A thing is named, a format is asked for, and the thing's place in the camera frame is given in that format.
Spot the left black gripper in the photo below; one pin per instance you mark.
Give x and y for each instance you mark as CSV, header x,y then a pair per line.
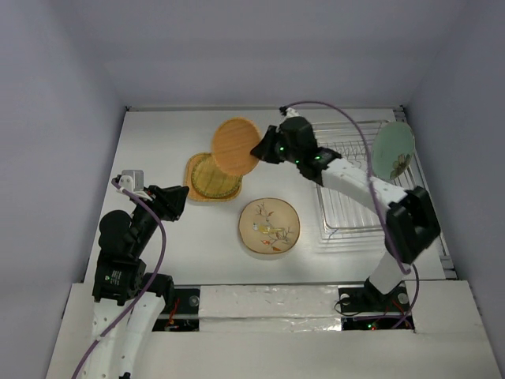
x,y
170,200

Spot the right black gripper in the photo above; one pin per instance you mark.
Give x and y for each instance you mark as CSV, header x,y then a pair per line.
x,y
274,142

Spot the square orange woven tray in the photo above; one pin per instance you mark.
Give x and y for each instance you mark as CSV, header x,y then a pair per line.
x,y
193,194

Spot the round orange woven plate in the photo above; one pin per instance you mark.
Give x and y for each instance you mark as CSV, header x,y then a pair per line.
x,y
231,146

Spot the round green-rimmed woven plate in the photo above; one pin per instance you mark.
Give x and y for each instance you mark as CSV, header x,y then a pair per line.
x,y
210,181

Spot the beige bird-pattern plate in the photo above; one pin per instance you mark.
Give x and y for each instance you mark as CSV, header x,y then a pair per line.
x,y
269,226

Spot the green flower-pattern plate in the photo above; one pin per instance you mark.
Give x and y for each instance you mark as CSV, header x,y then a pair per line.
x,y
392,150

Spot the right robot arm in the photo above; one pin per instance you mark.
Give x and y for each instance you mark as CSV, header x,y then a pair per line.
x,y
407,216

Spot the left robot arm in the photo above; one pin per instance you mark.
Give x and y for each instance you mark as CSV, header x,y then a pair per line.
x,y
127,298

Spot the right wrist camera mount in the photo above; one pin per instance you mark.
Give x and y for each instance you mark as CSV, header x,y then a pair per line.
x,y
288,112

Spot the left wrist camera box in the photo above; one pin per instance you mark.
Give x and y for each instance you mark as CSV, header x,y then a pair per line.
x,y
133,178

